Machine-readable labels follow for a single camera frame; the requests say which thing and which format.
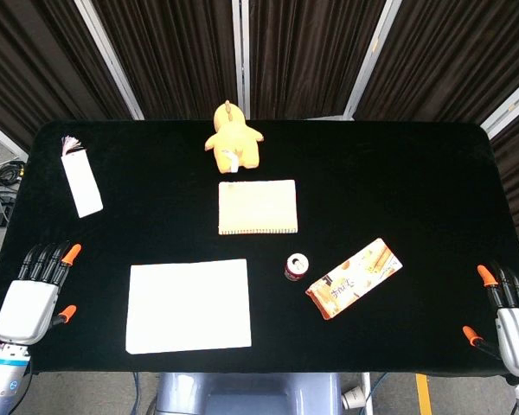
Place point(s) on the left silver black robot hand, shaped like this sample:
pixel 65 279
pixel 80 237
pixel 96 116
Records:
pixel 23 311

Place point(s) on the white notebook with yellow cover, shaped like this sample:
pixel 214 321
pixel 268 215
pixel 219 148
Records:
pixel 188 307

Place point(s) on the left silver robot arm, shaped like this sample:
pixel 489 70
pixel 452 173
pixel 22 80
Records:
pixel 2 380

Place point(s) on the kraft brown spiral notebook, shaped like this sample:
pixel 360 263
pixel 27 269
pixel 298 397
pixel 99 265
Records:
pixel 258 207

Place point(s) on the white bookmark with tassel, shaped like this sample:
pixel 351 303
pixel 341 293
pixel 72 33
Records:
pixel 81 183

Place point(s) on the white table leg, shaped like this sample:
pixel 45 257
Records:
pixel 367 389

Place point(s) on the orange egg roll snack box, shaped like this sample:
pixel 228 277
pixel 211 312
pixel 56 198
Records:
pixel 354 281

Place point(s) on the white round plastic device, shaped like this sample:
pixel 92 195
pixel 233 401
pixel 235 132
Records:
pixel 354 397

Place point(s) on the black velvet tablecloth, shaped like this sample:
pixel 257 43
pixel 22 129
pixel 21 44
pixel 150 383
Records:
pixel 393 181

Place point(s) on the red drink can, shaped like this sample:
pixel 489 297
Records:
pixel 296 267

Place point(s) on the grey-blue robot torso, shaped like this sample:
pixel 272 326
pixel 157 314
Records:
pixel 246 395

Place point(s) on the dark brown curtain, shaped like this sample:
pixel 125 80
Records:
pixel 173 52
pixel 311 52
pixel 30 56
pixel 458 52

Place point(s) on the yellow plush toy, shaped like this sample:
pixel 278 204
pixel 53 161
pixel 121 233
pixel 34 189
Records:
pixel 233 142

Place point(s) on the white frame post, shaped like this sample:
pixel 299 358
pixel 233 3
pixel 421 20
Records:
pixel 0 136
pixel 508 108
pixel 369 60
pixel 108 60
pixel 241 56

